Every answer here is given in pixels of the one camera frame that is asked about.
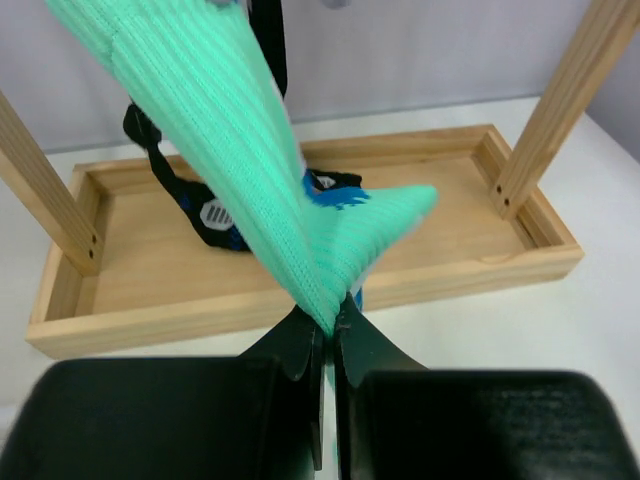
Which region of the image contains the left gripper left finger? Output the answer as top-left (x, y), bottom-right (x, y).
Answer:
top-left (1, 309), bottom-right (325, 479)

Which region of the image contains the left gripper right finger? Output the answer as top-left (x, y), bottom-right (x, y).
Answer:
top-left (333, 299), bottom-right (639, 479)

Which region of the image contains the black sock with grey patch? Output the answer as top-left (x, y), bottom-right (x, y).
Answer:
top-left (122, 0), bottom-right (363, 254)

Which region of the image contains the green sock back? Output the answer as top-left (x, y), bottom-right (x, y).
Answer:
top-left (49, 1), bottom-right (438, 338)

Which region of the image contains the wooden hanger rack stand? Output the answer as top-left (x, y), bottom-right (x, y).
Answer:
top-left (1, 1), bottom-right (639, 359)

